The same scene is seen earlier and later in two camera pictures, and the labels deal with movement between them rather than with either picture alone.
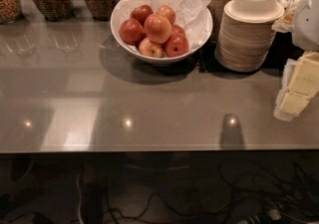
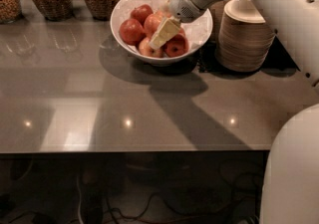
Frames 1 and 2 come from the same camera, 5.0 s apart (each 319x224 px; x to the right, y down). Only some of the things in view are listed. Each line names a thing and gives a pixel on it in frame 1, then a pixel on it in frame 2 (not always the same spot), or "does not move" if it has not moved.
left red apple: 131,31 does not move
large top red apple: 158,28 does not move
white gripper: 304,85 → 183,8
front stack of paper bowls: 246,32 does not move
